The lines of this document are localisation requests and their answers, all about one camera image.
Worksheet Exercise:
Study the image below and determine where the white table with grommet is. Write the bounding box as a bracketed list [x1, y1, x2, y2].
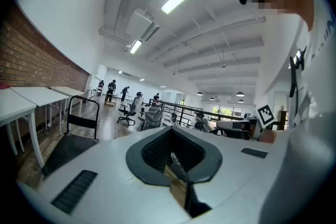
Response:
[0, 88, 45, 168]

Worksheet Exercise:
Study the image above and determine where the wooden trolley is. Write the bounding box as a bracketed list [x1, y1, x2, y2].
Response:
[104, 94, 118, 107]

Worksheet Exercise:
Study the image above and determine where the black cable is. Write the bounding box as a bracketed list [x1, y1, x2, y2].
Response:
[288, 46, 308, 124]

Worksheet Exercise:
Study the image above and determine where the window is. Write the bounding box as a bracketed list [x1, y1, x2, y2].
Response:
[212, 104, 242, 118]

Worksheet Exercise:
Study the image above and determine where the black metal railing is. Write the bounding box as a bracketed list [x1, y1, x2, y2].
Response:
[148, 98, 246, 129]

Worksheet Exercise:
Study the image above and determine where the short ceiling light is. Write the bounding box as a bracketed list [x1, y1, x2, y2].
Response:
[130, 39, 143, 55]

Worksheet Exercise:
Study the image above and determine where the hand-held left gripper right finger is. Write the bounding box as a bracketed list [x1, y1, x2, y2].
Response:
[172, 126, 284, 224]

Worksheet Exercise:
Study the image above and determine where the person's white shirt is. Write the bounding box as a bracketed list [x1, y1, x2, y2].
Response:
[258, 0, 336, 224]

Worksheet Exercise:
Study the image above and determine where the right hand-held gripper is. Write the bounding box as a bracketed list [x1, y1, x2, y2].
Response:
[216, 104, 276, 131]

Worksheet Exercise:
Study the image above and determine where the ceiling air conditioner unit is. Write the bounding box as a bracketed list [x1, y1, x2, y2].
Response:
[125, 7, 161, 42]

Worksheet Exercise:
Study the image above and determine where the small white desk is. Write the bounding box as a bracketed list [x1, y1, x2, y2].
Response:
[88, 88, 103, 100]

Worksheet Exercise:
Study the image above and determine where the black platform trolley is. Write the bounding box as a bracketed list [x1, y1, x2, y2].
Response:
[41, 95, 100, 178]

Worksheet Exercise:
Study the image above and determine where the person's right forearm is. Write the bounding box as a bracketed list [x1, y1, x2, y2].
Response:
[259, 130, 277, 144]

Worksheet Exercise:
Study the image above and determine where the plastic-wrapped office chair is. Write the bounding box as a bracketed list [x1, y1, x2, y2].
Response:
[138, 107, 163, 131]
[194, 112, 214, 134]
[117, 95, 144, 126]

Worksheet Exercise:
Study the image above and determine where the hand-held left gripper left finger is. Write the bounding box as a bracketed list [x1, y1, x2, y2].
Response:
[17, 126, 194, 224]

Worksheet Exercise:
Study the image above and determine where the plain white table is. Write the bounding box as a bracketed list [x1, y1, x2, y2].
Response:
[10, 86, 69, 137]
[49, 86, 85, 116]

